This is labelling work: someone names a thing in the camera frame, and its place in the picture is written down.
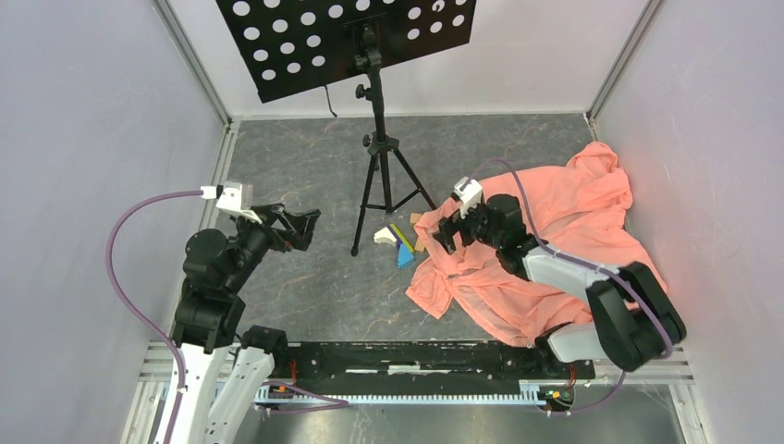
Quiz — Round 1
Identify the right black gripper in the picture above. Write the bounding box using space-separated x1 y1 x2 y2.
432 198 503 254

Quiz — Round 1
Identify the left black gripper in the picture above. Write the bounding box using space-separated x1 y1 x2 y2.
224 203 320 291

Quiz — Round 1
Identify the salmon pink zip jacket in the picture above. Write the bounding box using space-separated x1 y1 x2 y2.
406 142 655 347

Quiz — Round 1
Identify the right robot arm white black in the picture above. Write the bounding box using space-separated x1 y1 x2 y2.
434 194 687 377

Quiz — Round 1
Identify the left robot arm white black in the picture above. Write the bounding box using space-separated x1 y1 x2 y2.
155 203 321 443

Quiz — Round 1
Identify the yellow green toy stick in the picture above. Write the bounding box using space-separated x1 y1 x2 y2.
388 223 415 253

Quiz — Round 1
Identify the blue toy block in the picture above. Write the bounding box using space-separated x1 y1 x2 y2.
397 244 415 270

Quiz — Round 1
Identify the black tripod stand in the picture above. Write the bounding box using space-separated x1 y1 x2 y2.
349 17 435 257

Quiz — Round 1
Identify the white arch toy block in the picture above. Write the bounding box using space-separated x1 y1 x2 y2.
374 226 400 248

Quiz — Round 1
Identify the black perforated board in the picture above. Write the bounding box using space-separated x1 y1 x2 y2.
217 1 477 103

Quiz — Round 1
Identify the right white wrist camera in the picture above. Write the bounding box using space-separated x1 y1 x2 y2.
451 177 484 219

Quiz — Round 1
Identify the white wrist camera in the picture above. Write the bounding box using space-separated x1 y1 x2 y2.
215 181 263 224
451 177 484 219

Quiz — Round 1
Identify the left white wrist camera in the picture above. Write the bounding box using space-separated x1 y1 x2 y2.
215 181 263 224

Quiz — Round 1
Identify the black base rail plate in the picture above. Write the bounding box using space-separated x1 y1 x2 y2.
271 340 595 396

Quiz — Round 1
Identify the white toothed cable track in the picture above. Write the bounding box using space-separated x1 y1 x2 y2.
253 385 545 407

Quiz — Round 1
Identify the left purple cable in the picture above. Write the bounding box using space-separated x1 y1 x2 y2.
104 190 206 444

